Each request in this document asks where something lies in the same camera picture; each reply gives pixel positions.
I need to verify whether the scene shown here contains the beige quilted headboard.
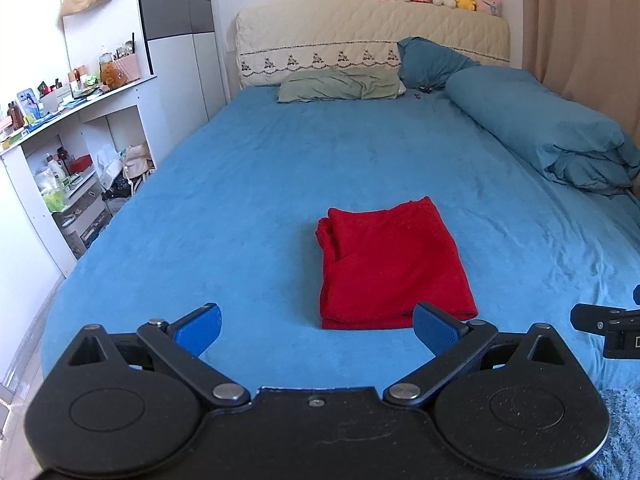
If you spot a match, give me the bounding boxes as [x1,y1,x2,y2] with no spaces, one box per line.
[234,0,510,89]

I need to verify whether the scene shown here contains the blue pillow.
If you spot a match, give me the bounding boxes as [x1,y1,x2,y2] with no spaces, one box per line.
[397,37,478,91]

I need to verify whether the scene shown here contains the blue fluffy rug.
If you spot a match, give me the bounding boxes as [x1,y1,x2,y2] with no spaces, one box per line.
[590,388,640,480]

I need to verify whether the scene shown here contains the rolled blue duvet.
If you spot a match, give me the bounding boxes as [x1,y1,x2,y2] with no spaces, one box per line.
[445,65,639,195]

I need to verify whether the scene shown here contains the red knit garment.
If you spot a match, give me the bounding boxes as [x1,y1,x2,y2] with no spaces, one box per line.
[316,196,477,330]

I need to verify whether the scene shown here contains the light pink plush toy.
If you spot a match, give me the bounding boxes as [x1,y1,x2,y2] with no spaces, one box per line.
[475,0,502,18]

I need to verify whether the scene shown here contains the white and grey wardrobe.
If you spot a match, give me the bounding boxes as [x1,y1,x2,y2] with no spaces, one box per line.
[139,0,227,162]

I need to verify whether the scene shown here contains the orange plush on shelf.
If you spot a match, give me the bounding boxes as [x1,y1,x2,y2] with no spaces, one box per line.
[100,62,128,91]

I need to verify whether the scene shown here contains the beige curtain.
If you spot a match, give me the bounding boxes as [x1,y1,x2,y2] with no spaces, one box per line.
[523,0,639,140]

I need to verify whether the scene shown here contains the green pillow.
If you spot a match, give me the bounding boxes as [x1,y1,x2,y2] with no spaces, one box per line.
[278,67,406,103]

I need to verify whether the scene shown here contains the small dark items on bed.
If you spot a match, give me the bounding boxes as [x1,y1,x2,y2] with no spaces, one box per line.
[413,86,435,99]

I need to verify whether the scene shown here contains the white shelf unit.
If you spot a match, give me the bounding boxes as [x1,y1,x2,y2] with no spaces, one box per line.
[0,74,162,279]

